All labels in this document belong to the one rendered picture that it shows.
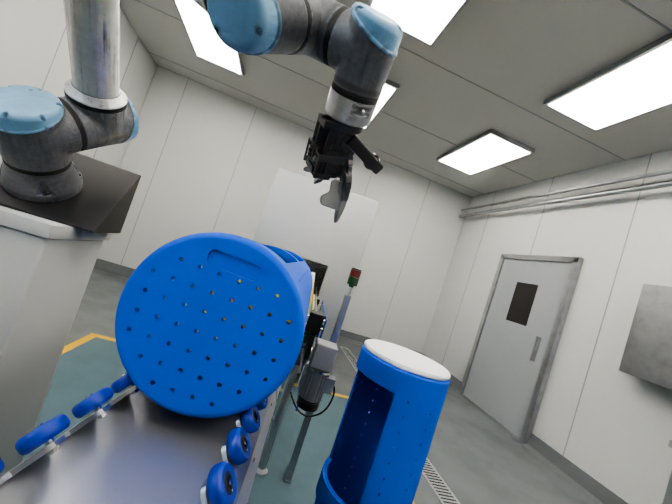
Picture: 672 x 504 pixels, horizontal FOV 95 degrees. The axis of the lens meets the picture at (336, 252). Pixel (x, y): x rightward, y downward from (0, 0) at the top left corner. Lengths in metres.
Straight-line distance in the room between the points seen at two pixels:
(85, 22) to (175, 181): 4.84
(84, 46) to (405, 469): 1.39
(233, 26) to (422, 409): 0.93
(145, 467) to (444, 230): 6.20
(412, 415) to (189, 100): 5.81
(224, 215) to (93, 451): 5.20
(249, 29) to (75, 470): 0.57
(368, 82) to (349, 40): 0.07
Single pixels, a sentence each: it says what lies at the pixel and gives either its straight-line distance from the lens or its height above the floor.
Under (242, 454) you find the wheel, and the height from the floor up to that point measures 0.96.
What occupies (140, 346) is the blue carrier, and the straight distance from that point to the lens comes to 0.56.
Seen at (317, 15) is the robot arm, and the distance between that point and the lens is 0.61.
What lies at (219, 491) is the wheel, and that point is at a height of 0.97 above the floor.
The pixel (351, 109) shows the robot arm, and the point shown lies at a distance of 0.59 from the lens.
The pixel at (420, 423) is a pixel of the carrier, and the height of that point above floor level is 0.90.
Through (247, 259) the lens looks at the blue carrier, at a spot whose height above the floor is 1.21.
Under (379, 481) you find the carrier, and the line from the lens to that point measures 1.04.
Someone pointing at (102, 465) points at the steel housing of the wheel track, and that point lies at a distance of 0.52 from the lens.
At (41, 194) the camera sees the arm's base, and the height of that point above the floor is 1.16.
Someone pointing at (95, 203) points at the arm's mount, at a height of 1.18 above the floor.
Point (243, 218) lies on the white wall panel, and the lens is 5.57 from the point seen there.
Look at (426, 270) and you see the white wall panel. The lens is 6.27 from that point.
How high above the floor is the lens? 1.24
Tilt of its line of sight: 2 degrees up
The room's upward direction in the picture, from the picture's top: 18 degrees clockwise
